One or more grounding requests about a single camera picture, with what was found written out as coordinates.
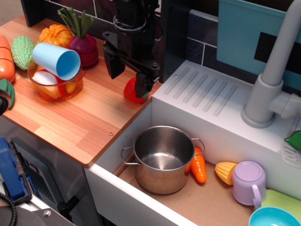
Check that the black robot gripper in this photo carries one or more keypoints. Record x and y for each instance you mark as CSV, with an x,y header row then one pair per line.
x,y
132,46

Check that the red toy strawberry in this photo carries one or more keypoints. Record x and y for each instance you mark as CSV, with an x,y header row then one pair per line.
x,y
130,93

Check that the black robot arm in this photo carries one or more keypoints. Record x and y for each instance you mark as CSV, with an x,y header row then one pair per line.
x,y
133,11

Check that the stainless steel pot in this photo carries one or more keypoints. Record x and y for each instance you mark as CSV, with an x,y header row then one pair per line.
x,y
162,154

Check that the purple toy radish with leaves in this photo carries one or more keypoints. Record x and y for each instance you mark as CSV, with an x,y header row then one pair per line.
x,y
82,42

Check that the light blue plastic cup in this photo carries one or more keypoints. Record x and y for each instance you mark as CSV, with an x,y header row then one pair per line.
x,y
62,62

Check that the orange transparent glass bowl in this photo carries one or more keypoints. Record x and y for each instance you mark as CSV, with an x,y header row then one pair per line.
x,y
59,92

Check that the orange toy pumpkin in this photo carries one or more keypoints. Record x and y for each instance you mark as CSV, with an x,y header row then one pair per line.
x,y
56,34

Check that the white toy sink unit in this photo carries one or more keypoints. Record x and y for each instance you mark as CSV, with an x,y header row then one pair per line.
x,y
207,105

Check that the white and red toy food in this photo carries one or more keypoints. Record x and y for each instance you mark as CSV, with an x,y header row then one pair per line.
x,y
44,77

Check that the green toy bitter gourd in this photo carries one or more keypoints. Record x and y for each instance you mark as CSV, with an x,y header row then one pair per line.
x,y
22,49

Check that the large orange toy carrot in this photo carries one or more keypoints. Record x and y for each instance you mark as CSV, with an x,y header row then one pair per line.
x,y
7,66

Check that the teal panel with black window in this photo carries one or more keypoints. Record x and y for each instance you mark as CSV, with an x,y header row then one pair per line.
x,y
246,35

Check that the yellow toy corn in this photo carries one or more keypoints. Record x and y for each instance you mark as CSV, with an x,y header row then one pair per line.
x,y
224,171

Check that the grey toy faucet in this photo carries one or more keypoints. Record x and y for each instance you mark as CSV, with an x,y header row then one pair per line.
x,y
267,98

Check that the black oven door knob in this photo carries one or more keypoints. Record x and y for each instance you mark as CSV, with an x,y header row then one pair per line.
x,y
66,207

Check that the lilac plastic mug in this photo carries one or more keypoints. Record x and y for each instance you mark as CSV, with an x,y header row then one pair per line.
x,y
249,184

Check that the blue clamp device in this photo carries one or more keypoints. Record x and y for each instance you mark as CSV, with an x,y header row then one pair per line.
x,y
14,173

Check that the green toy vegetable at right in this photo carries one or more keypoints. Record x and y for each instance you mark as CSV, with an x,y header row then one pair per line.
x,y
294,140

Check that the white slotted spatula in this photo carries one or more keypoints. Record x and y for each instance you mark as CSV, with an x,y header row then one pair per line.
x,y
290,155

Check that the green plastic plate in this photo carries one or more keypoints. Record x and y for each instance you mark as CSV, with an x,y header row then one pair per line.
x,y
283,201

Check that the turquoise plastic bowl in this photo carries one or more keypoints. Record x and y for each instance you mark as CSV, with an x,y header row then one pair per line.
x,y
272,216

